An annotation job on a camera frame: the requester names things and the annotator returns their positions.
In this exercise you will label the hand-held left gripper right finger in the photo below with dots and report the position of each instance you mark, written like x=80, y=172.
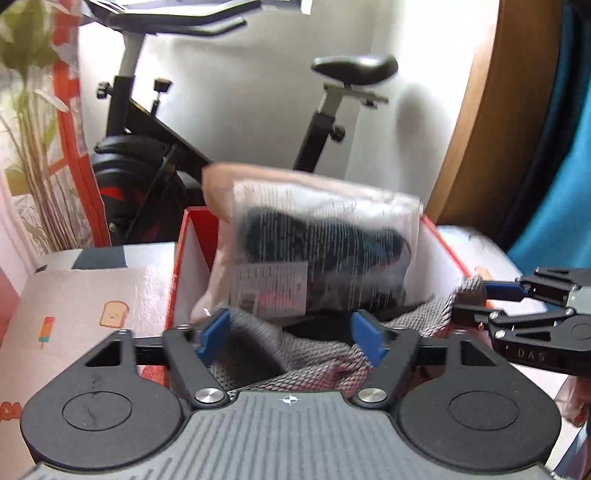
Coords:
x=369, y=340

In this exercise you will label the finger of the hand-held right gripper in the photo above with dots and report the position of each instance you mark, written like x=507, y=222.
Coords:
x=480, y=316
x=503, y=290

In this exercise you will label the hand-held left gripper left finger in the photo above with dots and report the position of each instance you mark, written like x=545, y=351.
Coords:
x=213, y=333

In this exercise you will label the grey mesh cloth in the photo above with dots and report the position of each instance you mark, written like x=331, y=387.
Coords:
x=332, y=364

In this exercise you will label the red cardboard box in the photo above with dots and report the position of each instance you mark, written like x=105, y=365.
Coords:
x=194, y=258

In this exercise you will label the plastic-bagged dark garment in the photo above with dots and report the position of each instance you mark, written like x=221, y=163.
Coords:
x=323, y=240

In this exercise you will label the person's right hand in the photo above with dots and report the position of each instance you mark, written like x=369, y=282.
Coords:
x=577, y=401

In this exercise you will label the blue curtain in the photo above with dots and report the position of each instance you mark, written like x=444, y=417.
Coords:
x=565, y=184

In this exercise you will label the patterned tablecloth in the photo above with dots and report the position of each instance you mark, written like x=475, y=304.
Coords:
x=92, y=295

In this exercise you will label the wooden door panel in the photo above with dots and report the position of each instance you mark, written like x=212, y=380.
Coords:
x=498, y=115

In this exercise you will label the black exercise bike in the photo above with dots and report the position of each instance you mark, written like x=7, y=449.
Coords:
x=138, y=161

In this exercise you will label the printed pink curtain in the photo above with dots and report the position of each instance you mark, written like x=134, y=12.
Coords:
x=37, y=138

